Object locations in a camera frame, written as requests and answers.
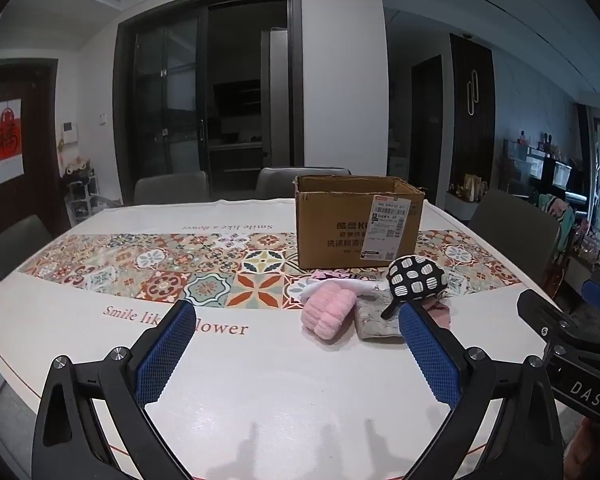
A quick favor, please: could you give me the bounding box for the display shelf unit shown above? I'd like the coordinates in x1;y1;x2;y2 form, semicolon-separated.
502;137;591;201

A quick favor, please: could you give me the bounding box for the grey tree print pouch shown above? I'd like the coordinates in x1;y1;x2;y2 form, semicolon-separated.
354;296;406;343

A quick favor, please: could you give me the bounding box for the dark wooden entrance door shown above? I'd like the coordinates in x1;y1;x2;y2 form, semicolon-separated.
0;59;68;241

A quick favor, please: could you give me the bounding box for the white cloth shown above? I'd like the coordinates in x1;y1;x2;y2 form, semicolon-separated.
294;277;387;306

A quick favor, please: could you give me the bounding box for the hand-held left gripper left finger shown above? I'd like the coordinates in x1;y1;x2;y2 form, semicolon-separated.
31;299;198;480

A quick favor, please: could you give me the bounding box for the red white door poster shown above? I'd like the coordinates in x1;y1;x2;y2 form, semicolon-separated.
0;100;25;185

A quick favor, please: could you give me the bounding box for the brown cardboard box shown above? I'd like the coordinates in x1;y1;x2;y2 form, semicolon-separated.
294;175;425;271

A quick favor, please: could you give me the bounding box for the person's right hand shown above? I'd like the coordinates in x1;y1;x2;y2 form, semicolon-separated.
566;416;600;480

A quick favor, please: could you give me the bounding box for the dark interior door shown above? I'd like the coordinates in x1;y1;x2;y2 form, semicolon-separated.
411;55;446;201

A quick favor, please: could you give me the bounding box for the silver refrigerator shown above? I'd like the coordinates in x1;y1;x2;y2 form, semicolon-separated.
260;29;290;168

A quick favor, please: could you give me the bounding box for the dark slatted wall panel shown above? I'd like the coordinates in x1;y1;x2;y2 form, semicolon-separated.
450;34;496;196

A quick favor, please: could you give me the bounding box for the dark framed sliding glass door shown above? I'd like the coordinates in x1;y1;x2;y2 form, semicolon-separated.
114;0;303;206

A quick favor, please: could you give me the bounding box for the small pink cloth item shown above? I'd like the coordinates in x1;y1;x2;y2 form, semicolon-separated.
427;297;453;331

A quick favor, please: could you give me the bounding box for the black white patterned pouch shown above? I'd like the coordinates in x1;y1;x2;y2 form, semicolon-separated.
382;255;448;318

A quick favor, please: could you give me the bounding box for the grey dining chair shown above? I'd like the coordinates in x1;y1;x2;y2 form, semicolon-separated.
0;215;53;281
255;166;352;200
469;190;561;286
134;171;211;206

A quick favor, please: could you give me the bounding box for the white low cabinet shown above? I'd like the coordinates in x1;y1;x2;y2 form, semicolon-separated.
445;190;486;221

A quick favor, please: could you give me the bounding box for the pink plush headband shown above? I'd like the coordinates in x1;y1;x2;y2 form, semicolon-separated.
301;282;357;343

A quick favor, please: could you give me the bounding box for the white storage trolley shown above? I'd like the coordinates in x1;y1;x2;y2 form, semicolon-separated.
64;157;103;226

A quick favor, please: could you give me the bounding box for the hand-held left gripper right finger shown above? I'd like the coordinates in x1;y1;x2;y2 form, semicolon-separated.
398;303;565;480

